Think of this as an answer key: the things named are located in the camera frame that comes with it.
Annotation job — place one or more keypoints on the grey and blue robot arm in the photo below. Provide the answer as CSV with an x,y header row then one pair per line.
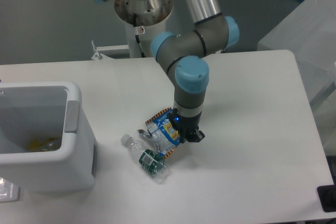
x,y
181,57

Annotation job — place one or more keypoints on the black device at table edge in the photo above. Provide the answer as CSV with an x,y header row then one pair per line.
x,y
326,195

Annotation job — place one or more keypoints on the white trash can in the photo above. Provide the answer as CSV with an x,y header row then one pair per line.
x,y
41,110

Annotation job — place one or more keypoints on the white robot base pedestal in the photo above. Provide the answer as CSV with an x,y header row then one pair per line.
x,y
143,20

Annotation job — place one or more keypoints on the crushed clear plastic bottle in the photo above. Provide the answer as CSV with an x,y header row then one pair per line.
x,y
149,160

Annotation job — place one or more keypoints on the blue snack wrapper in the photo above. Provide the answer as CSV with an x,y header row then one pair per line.
x,y
161,133

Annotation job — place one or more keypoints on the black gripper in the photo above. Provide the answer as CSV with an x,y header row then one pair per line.
x,y
187,127

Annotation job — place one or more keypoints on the clear plastic bag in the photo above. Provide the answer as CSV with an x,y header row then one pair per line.
x,y
9,191

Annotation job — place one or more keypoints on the white metal mounting frame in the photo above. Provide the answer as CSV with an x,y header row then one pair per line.
x,y
113,52

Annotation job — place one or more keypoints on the white translucent side table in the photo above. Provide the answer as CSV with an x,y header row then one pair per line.
x,y
309,33

